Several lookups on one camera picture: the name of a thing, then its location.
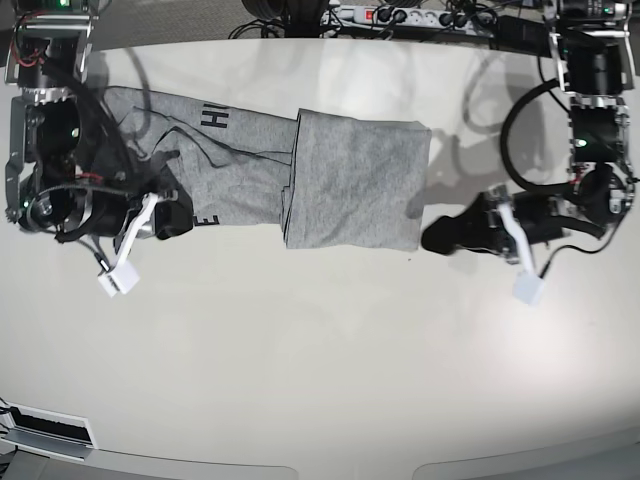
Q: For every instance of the grey t-shirt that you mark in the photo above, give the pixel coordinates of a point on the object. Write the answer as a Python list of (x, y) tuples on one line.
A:
[(326, 180)]

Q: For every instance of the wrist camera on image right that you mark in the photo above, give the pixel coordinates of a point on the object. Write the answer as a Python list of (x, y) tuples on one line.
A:
[(528, 288)]

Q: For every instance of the white power strip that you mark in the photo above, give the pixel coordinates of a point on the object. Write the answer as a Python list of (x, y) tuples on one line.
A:
[(376, 18)]

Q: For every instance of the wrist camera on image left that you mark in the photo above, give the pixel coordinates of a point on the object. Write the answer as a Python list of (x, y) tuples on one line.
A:
[(119, 280)]

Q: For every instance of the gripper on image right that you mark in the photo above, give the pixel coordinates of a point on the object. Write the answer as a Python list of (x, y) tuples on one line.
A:
[(480, 226)]

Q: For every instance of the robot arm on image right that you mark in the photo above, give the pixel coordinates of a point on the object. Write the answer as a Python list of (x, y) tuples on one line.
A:
[(588, 43)]

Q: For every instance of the black power adapter box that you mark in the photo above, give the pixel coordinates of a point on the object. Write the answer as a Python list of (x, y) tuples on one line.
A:
[(521, 35)]

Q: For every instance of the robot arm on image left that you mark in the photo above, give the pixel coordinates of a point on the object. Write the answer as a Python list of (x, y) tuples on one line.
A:
[(72, 173)]

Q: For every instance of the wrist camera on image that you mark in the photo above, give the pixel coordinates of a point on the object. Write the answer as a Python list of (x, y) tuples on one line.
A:
[(528, 288), (119, 280)]

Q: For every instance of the table cable grommet box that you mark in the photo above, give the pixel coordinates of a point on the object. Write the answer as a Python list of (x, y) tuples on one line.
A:
[(47, 433)]

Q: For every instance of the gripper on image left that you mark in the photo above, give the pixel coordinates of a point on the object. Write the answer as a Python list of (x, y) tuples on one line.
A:
[(85, 216)]

